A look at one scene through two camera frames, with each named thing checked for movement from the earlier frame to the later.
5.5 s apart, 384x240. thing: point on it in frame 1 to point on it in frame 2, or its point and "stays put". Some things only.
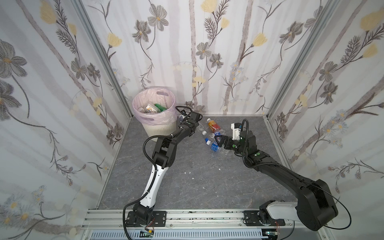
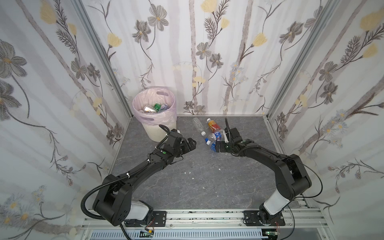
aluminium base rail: (108, 220) stays put
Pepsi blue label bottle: (218, 134) stays put
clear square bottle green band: (149, 108) stays put
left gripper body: (193, 119) to (186, 145)
